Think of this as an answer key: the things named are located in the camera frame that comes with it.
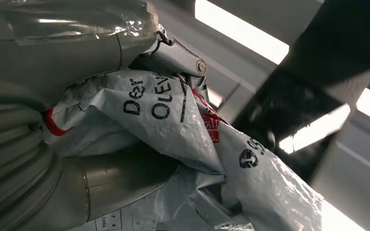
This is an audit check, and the grey parcel with red print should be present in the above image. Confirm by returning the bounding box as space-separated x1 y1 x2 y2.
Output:
41 68 325 231

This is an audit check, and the black inbound scanning machine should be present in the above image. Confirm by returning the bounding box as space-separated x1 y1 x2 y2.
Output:
232 0 370 183

